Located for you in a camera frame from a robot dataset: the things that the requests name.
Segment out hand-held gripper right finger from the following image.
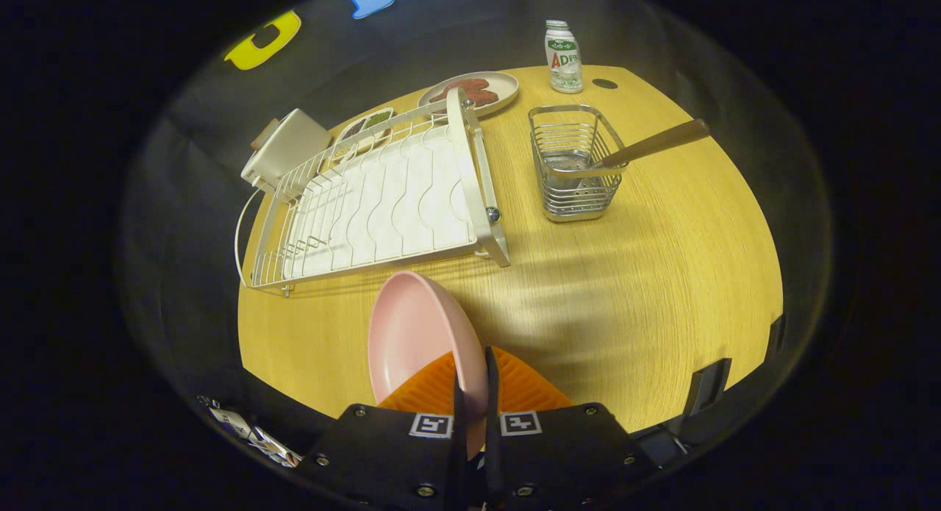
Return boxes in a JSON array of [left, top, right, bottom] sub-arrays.
[[483, 346, 660, 511]]

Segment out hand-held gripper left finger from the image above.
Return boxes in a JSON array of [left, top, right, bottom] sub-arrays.
[[294, 351, 468, 511]]

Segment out pink plate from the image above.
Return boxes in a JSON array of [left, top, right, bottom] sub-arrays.
[[368, 271, 490, 460]]

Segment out metal wire basket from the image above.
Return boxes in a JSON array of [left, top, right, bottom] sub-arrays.
[[528, 104, 627, 223]]

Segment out white wire dish rack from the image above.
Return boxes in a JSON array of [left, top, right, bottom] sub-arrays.
[[234, 87, 512, 299]]

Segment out wooden handled spoon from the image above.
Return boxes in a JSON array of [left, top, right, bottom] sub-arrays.
[[551, 118, 711, 181]]

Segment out beige plate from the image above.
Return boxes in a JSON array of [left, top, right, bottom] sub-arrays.
[[418, 71, 520, 118]]

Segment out white paper tags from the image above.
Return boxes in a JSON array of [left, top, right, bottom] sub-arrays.
[[197, 396, 304, 469]]

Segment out black backdrop cloth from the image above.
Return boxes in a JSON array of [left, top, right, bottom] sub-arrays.
[[118, 0, 831, 453]]

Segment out white toaster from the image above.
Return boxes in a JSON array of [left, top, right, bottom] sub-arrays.
[[240, 108, 333, 190]]

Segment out white divided condiment tray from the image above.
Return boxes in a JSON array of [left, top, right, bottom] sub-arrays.
[[329, 107, 395, 162]]

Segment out white drink bottle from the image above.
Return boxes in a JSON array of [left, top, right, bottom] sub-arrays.
[[544, 20, 584, 94]]

